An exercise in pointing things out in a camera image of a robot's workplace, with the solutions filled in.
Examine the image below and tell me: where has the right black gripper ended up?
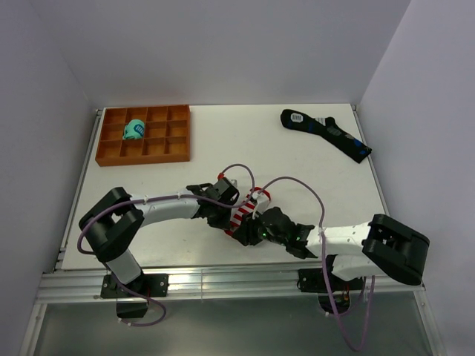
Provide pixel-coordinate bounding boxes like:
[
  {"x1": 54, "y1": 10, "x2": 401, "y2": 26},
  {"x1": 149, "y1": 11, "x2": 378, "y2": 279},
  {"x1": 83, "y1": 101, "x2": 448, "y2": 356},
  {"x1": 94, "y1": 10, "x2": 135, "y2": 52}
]
[{"x1": 231, "y1": 207, "x2": 287, "y2": 246}]

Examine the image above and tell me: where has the red white striped sock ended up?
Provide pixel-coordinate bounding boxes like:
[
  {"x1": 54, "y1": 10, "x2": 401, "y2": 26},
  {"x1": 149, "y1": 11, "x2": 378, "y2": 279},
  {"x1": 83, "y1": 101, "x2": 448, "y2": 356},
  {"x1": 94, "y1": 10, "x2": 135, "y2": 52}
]
[{"x1": 224, "y1": 188, "x2": 272, "y2": 237}]

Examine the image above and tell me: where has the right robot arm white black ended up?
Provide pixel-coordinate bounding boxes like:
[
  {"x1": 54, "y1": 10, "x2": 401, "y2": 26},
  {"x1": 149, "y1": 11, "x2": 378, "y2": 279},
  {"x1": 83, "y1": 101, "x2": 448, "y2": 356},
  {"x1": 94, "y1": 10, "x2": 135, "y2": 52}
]
[{"x1": 230, "y1": 207, "x2": 430, "y2": 289}]

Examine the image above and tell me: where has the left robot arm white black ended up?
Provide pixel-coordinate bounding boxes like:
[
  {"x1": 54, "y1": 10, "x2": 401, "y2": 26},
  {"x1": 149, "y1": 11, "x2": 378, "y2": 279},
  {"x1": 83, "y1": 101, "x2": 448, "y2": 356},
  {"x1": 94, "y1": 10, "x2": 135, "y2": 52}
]
[{"x1": 79, "y1": 177, "x2": 239, "y2": 296}]

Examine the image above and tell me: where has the orange compartment tray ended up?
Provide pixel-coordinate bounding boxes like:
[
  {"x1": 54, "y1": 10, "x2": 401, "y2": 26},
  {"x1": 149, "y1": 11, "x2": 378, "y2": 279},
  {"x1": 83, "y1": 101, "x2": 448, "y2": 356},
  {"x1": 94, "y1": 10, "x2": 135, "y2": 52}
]
[{"x1": 96, "y1": 105, "x2": 191, "y2": 167}]

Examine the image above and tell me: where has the rolled teal sock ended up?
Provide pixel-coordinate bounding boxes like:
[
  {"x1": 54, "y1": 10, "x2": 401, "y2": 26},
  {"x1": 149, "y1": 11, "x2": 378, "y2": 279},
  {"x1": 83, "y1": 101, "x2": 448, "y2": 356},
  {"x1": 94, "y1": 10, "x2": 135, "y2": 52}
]
[{"x1": 122, "y1": 119, "x2": 145, "y2": 140}]

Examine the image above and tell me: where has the black blue patterned sock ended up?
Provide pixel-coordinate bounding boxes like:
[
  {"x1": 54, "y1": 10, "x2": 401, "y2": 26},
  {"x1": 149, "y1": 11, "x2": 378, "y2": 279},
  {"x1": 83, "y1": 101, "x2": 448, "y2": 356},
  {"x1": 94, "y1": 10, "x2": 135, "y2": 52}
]
[{"x1": 280, "y1": 109, "x2": 372, "y2": 163}]

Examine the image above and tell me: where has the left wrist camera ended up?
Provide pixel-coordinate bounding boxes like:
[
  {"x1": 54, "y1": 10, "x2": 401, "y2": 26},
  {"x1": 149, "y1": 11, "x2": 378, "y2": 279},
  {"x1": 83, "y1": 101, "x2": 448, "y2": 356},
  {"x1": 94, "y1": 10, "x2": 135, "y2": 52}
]
[{"x1": 217, "y1": 172, "x2": 238, "y2": 188}]

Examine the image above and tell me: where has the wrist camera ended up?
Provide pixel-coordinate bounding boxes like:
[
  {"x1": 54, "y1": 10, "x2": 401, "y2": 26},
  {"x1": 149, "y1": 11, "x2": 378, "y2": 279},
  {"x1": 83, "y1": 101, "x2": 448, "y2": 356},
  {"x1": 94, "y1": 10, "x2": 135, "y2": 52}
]
[
  {"x1": 217, "y1": 172, "x2": 238, "y2": 188},
  {"x1": 250, "y1": 193, "x2": 271, "y2": 218}
]

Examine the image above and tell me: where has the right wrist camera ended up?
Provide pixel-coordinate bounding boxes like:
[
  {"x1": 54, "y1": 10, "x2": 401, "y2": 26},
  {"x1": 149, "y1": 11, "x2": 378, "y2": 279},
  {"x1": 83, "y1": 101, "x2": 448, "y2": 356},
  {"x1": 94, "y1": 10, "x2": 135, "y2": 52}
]
[{"x1": 250, "y1": 193, "x2": 271, "y2": 218}]

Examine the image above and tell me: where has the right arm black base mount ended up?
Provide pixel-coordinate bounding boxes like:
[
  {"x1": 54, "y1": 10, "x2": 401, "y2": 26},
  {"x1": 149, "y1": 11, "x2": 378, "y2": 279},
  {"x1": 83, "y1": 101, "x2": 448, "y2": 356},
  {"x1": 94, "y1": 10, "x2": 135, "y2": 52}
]
[{"x1": 297, "y1": 268, "x2": 365, "y2": 314}]

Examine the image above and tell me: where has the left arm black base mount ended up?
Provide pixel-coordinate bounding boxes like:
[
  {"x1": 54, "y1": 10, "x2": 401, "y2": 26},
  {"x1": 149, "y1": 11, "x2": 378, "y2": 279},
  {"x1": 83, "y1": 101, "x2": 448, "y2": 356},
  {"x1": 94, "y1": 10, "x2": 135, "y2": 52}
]
[{"x1": 99, "y1": 273, "x2": 168, "y2": 327}]

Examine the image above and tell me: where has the aluminium table frame rail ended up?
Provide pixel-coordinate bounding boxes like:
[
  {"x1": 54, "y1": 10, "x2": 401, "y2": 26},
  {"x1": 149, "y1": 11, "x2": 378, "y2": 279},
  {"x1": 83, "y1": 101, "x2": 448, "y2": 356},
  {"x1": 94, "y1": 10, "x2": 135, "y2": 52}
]
[{"x1": 35, "y1": 105, "x2": 426, "y2": 301}]

